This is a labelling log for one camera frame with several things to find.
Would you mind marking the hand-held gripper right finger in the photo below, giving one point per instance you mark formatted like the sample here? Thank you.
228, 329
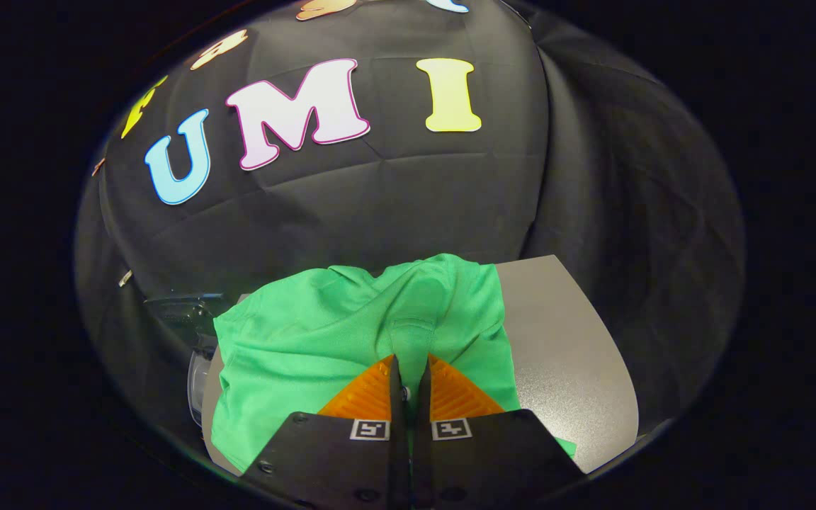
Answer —
423, 418

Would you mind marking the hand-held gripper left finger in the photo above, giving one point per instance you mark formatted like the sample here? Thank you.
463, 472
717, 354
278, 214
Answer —
394, 418

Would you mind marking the green polo shirt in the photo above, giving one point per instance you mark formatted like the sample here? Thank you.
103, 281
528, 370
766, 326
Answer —
309, 340

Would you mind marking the dark top-load washing machine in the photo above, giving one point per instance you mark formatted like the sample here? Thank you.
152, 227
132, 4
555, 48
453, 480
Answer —
199, 382

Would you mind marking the dark glass washing machine lid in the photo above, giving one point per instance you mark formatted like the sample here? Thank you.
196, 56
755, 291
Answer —
188, 312

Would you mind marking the black backdrop cloth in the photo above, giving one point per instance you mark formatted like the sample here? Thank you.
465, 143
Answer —
415, 205

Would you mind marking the white cloth clip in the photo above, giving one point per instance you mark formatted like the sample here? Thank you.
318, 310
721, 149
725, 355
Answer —
125, 278

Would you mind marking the copper cloth clip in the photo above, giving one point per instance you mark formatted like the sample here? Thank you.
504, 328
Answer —
98, 167

